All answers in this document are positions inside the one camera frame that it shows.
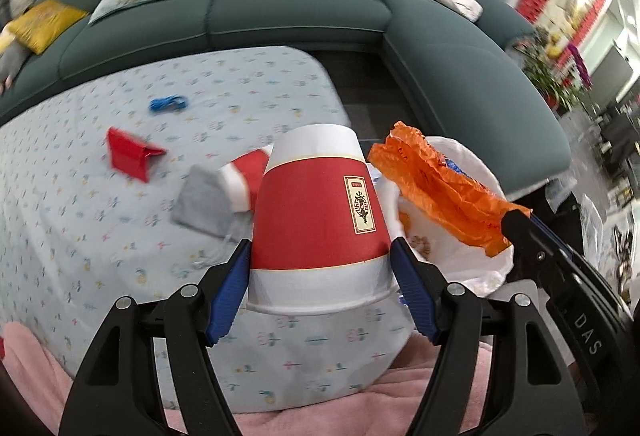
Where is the yellow embroidered cushion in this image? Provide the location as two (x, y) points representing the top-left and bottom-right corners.
(7, 0), (90, 56)

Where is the blue string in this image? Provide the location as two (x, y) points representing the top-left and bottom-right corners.
(148, 94), (189, 115)

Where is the potted green plant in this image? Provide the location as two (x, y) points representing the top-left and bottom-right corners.
(517, 34), (597, 113)

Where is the teal sectional sofa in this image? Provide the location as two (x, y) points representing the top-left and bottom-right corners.
(0, 0), (572, 197)

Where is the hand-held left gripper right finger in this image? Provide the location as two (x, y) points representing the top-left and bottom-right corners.
(391, 238), (598, 436)

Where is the trash bin with white bag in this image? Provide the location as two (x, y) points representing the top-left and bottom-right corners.
(377, 136), (517, 295)

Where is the red folded paper box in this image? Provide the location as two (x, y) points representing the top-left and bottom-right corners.
(106, 126), (168, 183)

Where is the grey cloth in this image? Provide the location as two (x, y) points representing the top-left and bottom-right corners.
(170, 164), (237, 237)

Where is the orange snack bag blue print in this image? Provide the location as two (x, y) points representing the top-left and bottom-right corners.
(366, 121), (534, 257)

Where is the grey plush toy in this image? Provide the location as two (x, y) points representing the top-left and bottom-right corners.
(0, 28), (27, 90)

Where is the pink fluffy blanket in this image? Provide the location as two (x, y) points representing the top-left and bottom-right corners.
(0, 321), (493, 436)

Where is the floral light blue tablecloth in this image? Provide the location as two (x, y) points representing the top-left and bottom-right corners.
(0, 46), (416, 414)

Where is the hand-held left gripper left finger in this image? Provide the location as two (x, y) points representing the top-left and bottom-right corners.
(59, 238), (252, 436)

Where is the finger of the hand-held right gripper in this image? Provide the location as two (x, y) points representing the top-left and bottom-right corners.
(531, 215), (577, 263)
(500, 210), (552, 277)

